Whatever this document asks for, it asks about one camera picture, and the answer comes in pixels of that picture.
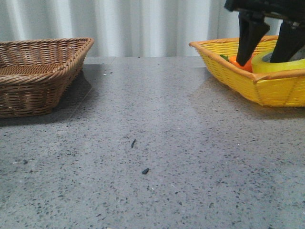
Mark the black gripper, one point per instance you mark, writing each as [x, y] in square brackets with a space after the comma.
[252, 27]

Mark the yellow tape roll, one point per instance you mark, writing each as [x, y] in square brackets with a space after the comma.
[261, 62]

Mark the yellow woven basket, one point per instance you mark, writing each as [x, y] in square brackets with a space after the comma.
[279, 89]

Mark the black debris fleck small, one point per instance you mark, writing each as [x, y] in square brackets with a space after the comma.
[145, 171]

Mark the brown wicker basket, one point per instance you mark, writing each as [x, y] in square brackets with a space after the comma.
[34, 74]

